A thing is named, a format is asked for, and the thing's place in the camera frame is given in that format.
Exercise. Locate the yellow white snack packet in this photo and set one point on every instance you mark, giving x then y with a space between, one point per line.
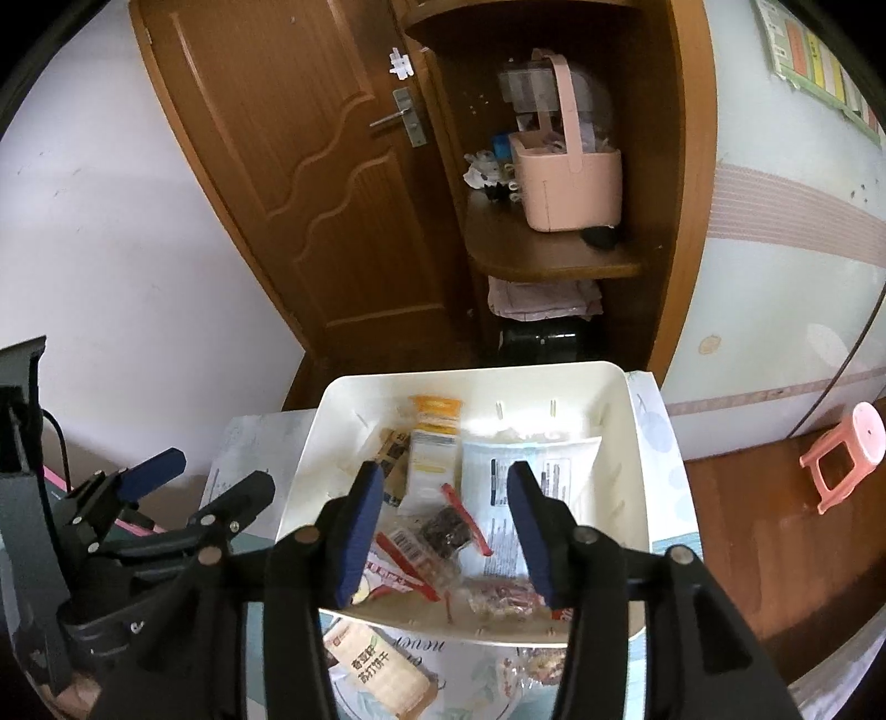
432 450

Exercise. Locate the pink plastic basket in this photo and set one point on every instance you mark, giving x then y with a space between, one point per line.
567 187

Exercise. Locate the clear plastic container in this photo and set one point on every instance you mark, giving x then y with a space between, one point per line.
526 90

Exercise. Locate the black bag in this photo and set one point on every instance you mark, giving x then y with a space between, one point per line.
540 339

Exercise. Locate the beige cracker packet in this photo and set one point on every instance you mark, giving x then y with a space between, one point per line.
374 671

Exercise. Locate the red-brown candy packet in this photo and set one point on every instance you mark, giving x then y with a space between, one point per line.
502 597

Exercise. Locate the large white snack packet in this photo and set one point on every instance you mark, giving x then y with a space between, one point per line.
484 498

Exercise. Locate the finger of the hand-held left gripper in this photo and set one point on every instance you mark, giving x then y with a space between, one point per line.
156 467
235 495

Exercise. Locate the cluster of small bottles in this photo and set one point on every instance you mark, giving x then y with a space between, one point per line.
484 169

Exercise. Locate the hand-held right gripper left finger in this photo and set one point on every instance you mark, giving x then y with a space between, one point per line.
360 533

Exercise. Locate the wall poster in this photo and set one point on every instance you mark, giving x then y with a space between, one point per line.
810 55

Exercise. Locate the white red-print snack packet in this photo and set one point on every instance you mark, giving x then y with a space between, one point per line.
381 578

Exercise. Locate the clear nut snack packet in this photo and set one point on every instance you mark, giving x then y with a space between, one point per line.
533 675

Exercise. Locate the white plastic bin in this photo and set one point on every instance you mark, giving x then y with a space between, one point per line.
540 384

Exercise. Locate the dark red-edged snack packet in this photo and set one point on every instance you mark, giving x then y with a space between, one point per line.
446 529

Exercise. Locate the brown wooden door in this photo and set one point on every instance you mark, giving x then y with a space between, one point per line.
277 173

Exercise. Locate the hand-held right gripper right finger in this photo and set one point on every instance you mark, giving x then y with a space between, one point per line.
536 533

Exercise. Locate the white tape piece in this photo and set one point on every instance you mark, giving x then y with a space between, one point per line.
399 64

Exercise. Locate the clear red-striped snack packet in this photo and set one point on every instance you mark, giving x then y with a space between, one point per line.
408 554

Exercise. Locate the folded pink cloth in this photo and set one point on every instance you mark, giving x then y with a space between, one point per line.
540 298

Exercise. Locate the brown snack packet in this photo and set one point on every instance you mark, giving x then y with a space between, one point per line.
393 450

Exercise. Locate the pink plastic stool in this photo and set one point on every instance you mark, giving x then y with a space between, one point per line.
865 429

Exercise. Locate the person's left hand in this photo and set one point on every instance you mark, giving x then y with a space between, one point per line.
77 696

